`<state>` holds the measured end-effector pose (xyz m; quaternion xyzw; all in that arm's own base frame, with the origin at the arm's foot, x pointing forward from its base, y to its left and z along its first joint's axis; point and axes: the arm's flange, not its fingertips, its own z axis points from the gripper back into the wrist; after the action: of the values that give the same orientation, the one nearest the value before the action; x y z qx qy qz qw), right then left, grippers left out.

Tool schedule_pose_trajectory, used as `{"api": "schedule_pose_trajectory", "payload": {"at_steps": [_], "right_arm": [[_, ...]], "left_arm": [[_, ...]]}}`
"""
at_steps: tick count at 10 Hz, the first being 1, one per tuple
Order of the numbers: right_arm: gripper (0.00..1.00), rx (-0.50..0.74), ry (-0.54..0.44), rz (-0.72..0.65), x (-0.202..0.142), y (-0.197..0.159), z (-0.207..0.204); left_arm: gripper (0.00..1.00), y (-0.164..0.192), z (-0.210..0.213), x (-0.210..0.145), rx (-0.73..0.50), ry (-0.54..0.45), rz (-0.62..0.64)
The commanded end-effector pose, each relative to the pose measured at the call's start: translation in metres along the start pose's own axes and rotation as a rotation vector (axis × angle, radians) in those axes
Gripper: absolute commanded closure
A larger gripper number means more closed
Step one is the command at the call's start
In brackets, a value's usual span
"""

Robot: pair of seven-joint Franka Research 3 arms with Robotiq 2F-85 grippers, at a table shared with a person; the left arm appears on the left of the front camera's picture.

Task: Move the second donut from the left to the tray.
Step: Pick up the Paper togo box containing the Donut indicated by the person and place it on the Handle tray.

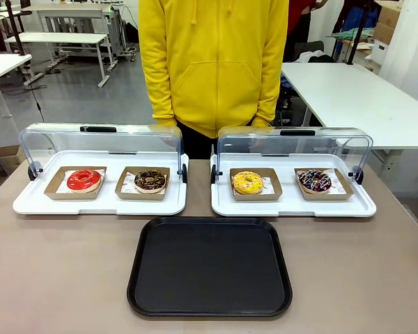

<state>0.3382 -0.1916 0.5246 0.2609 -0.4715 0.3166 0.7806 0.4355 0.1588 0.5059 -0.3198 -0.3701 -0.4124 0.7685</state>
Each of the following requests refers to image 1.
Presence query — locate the person in yellow hoodie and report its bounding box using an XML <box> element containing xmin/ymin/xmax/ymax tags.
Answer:
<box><xmin>137</xmin><ymin>0</ymin><xmax>290</xmax><ymax>159</ymax></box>

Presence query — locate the white display tray base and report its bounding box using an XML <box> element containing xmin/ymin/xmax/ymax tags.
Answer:
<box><xmin>210</xmin><ymin>153</ymin><xmax>378</xmax><ymax>218</ymax></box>
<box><xmin>12</xmin><ymin>150</ymin><xmax>189</xmax><ymax>216</ymax></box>

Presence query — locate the black plastic serving tray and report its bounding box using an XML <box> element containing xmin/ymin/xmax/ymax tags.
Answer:
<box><xmin>126</xmin><ymin>216</ymin><xmax>293</xmax><ymax>317</ymax></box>

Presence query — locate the chocolate donut with sprinkles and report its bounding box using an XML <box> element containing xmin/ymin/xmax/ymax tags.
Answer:
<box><xmin>134</xmin><ymin>169</ymin><xmax>169</xmax><ymax>194</ymax></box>

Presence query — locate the clear hinged display lid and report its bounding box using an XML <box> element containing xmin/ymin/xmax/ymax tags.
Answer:
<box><xmin>18</xmin><ymin>122</ymin><xmax>185</xmax><ymax>175</ymax></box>
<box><xmin>217</xmin><ymin>125</ymin><xmax>374</xmax><ymax>177</ymax></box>

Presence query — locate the large white table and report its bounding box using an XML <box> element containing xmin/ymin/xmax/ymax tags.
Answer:
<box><xmin>281</xmin><ymin>61</ymin><xmax>418</xmax><ymax>168</ymax></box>

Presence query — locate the black camera stand pole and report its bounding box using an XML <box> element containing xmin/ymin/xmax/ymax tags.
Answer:
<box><xmin>6</xmin><ymin>0</ymin><xmax>33</xmax><ymax>57</ymax></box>
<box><xmin>346</xmin><ymin>0</ymin><xmax>373</xmax><ymax>66</ymax></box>

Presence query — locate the yellow glazed donut with sprinkles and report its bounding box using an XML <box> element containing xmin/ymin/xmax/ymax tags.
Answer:
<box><xmin>232</xmin><ymin>170</ymin><xmax>265</xmax><ymax>196</ymax></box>

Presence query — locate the white cardboard storage box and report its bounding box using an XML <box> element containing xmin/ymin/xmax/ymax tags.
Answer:
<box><xmin>371</xmin><ymin>38</ymin><xmax>390</xmax><ymax>66</ymax></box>

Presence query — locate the white table with white legs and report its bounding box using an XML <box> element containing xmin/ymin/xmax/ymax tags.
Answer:
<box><xmin>3</xmin><ymin>32</ymin><xmax>113</xmax><ymax>88</ymax></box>
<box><xmin>21</xmin><ymin>3</ymin><xmax>118</xmax><ymax>67</ymax></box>

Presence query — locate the red glazed donut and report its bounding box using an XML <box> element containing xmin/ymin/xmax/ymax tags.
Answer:
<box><xmin>66</xmin><ymin>168</ymin><xmax>102</xmax><ymax>193</ymax></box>

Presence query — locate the brown cardboard box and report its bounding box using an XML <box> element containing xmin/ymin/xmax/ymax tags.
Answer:
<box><xmin>373</xmin><ymin>0</ymin><xmax>404</xmax><ymax>45</ymax></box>

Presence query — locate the dark donut with pink drizzle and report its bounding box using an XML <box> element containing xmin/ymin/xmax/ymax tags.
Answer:
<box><xmin>297</xmin><ymin>169</ymin><xmax>332</xmax><ymax>193</ymax></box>

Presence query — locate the brown cardboard donut tray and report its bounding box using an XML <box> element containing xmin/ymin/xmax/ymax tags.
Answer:
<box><xmin>293</xmin><ymin>168</ymin><xmax>355</xmax><ymax>201</ymax></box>
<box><xmin>229</xmin><ymin>167</ymin><xmax>284</xmax><ymax>202</ymax></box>
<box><xmin>43</xmin><ymin>166</ymin><xmax>108</xmax><ymax>202</ymax></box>
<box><xmin>115</xmin><ymin>166</ymin><xmax>171</xmax><ymax>202</ymax></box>

